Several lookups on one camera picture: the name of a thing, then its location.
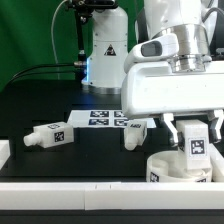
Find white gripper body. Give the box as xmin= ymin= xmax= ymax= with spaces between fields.
xmin=121 ymin=61 xmax=224 ymax=119

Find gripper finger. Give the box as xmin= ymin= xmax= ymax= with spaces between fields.
xmin=160 ymin=113 xmax=181 ymax=147
xmin=207 ymin=109 xmax=224 ymax=143

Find white round stool seat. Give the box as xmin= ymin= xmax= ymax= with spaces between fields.
xmin=146 ymin=147 xmax=224 ymax=183

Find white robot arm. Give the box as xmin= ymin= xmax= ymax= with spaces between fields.
xmin=82 ymin=0 xmax=224 ymax=143

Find white marker sheet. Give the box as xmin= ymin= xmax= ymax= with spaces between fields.
xmin=66 ymin=110 xmax=157 ymax=129

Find white front fence bar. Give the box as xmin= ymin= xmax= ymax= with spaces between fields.
xmin=0 ymin=182 xmax=224 ymax=210

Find white fence bar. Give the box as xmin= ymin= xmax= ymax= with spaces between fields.
xmin=0 ymin=182 xmax=224 ymax=210
xmin=0 ymin=140 xmax=10 ymax=170

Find white left fence bar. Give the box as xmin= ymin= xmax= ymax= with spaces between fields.
xmin=0 ymin=140 xmax=10 ymax=170

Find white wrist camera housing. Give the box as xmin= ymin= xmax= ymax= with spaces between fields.
xmin=124 ymin=33 xmax=179 ymax=72

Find grey thin cable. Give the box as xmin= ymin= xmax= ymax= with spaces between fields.
xmin=50 ymin=0 xmax=70 ymax=80

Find black cables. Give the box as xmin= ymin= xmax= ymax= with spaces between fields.
xmin=6 ymin=60 xmax=88 ymax=88

